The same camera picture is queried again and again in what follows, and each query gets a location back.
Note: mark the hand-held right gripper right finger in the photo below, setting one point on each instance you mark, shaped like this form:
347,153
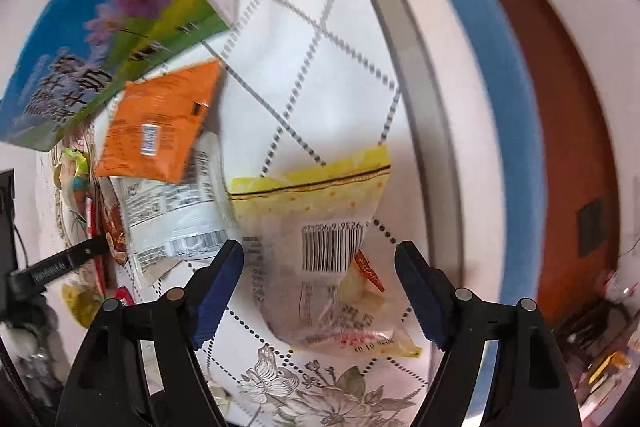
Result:
420,292

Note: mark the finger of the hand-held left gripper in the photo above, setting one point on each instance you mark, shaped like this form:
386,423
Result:
65,262

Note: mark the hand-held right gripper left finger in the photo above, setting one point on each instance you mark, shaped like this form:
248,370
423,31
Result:
222,287

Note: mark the white snack packet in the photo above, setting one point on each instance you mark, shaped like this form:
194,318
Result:
165,217

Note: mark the orange snack packet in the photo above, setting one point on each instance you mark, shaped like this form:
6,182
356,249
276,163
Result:
155,122

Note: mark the blue flower print cardboard box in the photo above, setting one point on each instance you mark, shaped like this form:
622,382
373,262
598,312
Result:
75,7

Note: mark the small yellow snack packet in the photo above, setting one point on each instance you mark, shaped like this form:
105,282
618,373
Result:
80,304

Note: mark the red snack packet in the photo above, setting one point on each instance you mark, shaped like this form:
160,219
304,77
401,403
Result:
112,232

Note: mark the green yellow candy packet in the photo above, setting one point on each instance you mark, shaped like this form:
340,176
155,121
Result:
75,172

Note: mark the black square floor plate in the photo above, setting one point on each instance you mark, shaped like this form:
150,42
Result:
592,227

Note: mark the blurred colourful clutter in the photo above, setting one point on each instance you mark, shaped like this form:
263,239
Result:
600,347

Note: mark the white patterned tablecloth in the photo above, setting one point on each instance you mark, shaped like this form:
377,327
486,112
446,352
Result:
320,82

